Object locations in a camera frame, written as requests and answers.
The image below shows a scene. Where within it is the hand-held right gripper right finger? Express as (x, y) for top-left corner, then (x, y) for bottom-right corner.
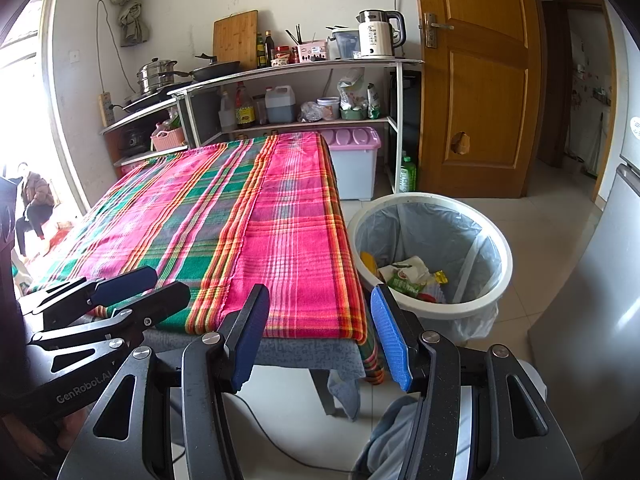
(370, 282), (583, 480)

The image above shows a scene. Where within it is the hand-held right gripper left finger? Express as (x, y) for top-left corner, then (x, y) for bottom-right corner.
(57, 282), (271, 480)

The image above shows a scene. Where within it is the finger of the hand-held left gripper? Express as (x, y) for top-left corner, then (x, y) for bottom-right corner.
(27, 281), (192, 379)
(17, 265), (161, 332)

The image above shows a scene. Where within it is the translucent bin liner bag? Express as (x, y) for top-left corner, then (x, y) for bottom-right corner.
(352, 200), (501, 346)

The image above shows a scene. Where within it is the white round bin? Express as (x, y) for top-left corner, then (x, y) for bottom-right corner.
(346, 192), (514, 346)

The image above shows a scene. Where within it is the person's left hand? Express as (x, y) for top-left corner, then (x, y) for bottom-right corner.
(30, 402), (93, 466)

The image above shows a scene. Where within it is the blue denim clothing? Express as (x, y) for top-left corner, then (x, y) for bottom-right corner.
(354, 400), (426, 480)

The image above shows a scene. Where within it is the pink green plaid blanket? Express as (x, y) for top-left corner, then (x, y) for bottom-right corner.
(25, 131), (387, 386)

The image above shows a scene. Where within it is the pink cardboard carton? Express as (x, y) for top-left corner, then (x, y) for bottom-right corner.
(114, 154), (161, 178)

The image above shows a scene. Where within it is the dark rice cooker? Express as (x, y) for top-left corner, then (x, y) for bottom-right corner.
(120, 127), (151, 153)

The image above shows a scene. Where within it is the pink plastic basket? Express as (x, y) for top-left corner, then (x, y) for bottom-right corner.
(151, 127), (187, 152)

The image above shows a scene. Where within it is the green plastic bottle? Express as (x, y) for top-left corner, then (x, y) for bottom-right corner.
(398, 151), (417, 194)

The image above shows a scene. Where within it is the low white metal shelf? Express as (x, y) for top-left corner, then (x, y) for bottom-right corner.
(98, 97), (193, 168)

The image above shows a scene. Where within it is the pink lid storage box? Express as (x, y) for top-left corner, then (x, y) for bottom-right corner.
(320, 126), (382, 202)

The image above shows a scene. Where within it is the black induction cooker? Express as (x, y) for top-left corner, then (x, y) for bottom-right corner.
(122, 92), (178, 112)

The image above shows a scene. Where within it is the clear plastic bottle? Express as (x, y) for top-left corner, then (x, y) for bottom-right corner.
(218, 91), (237, 132)

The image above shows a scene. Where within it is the steel steamer pot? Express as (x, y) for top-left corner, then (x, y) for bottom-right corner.
(136, 58), (178, 96)

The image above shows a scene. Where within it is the yellow label oil bottle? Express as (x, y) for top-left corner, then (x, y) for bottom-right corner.
(235, 81), (256, 128)

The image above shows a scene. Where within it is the grey refrigerator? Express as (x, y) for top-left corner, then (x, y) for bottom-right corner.
(525, 115), (640, 480)

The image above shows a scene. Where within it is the white jerrycan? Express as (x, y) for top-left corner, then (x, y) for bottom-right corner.
(264, 85), (297, 124)

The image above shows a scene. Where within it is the black frying pan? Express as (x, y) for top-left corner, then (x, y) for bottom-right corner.
(175, 53), (242, 83)

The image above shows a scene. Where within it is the white plastic tub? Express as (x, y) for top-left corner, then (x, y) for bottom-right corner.
(316, 96), (341, 121)

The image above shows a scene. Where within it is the wooden door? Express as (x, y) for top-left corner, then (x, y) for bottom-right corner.
(411, 0), (543, 200)

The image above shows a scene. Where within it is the white plastic bag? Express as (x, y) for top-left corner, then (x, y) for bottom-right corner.
(337, 67), (368, 110)

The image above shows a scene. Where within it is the khaki hanging cloth bag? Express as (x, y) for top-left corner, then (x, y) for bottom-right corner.
(109, 0), (151, 47)

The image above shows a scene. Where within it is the wooden cutting board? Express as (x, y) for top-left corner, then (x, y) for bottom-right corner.
(212, 9), (260, 63)

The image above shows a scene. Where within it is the tall white metal shelf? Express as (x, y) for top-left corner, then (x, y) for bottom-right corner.
(167, 57), (425, 196)

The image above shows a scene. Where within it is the pink utensil holder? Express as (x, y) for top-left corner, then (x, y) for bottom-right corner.
(298, 42), (328, 63)

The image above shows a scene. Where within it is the clear plastic jug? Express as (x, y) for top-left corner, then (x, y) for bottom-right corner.
(327, 26), (362, 61)

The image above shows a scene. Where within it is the white electric kettle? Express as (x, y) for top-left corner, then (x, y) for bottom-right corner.
(356, 9), (407, 59)

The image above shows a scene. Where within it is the black floor cable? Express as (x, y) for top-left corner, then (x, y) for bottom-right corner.
(235, 392), (371, 473)

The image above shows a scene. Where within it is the thin wall cable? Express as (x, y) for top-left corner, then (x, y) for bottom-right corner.
(95, 0), (123, 93)

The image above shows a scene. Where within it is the metal door handle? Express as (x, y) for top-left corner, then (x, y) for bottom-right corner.
(424, 12), (455, 50)

